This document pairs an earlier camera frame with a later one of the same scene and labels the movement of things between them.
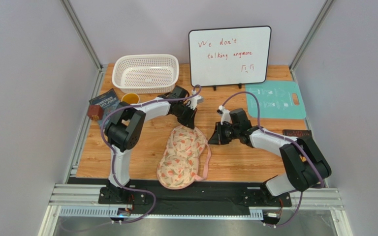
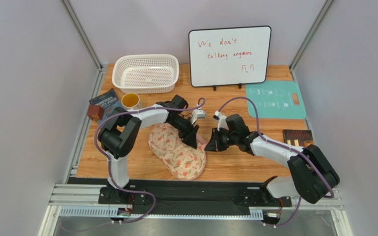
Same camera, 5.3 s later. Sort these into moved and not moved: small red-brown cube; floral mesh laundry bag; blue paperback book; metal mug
Moved: floral mesh laundry bag
Not moved: metal mug; blue paperback book; small red-brown cube
